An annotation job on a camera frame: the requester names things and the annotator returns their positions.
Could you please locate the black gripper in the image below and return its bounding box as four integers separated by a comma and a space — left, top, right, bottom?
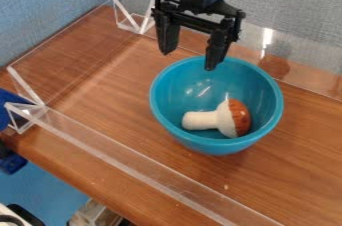
152, 0, 246, 71

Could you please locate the blue plastic bowl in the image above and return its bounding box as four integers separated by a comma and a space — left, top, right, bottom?
150, 56, 283, 156

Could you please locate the white and brown toy mushroom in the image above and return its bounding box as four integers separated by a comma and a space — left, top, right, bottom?
182, 98, 251, 138

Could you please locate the clear acrylic barrier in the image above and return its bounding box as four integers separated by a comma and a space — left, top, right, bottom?
0, 4, 342, 226

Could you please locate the blue clamp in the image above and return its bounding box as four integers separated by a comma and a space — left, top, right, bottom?
0, 88, 31, 175

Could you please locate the grey object under table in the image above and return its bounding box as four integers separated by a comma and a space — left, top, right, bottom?
67, 199, 123, 226

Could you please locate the white and black object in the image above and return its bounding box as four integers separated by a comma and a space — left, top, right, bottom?
0, 203, 45, 226

